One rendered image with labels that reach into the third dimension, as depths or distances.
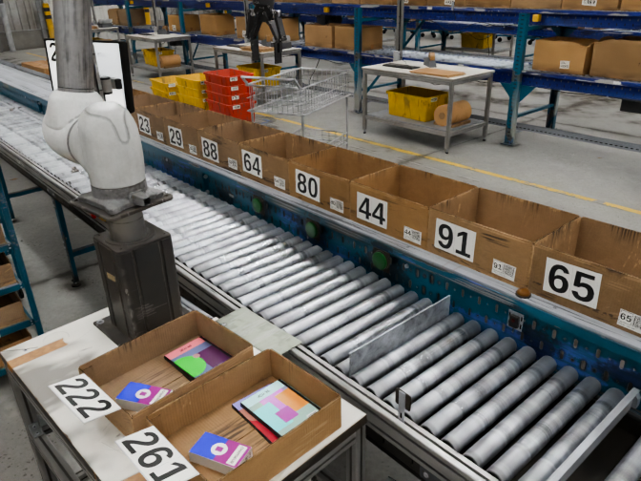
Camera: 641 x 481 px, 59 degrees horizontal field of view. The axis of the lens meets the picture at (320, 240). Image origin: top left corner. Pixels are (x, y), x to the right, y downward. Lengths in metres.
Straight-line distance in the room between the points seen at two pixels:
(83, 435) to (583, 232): 1.60
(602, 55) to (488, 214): 4.23
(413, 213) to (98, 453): 1.23
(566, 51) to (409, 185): 4.22
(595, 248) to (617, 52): 4.33
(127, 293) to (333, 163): 1.27
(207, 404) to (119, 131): 0.77
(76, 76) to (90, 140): 0.24
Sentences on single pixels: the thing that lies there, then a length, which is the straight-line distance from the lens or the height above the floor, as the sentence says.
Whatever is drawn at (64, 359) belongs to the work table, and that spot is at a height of 0.75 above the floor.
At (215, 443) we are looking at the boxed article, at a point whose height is 0.79.
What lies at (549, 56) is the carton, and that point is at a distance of 6.52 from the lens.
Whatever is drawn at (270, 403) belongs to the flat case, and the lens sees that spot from 1.52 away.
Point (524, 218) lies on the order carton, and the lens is 2.11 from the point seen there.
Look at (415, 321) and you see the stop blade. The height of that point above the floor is 0.79.
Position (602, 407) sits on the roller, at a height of 0.75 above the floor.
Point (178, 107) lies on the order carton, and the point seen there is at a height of 1.01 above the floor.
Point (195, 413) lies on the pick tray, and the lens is 1.53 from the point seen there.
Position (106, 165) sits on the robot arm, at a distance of 1.66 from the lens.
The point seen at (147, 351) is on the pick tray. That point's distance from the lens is 1.77.
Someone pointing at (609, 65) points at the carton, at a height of 0.92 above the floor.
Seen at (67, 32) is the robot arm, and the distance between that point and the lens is 1.82.
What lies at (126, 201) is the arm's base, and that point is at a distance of 1.68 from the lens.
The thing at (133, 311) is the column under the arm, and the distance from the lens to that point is 1.81.
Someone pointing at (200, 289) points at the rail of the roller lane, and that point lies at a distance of 2.17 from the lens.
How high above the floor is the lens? 1.78
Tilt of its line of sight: 25 degrees down
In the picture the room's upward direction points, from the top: 2 degrees counter-clockwise
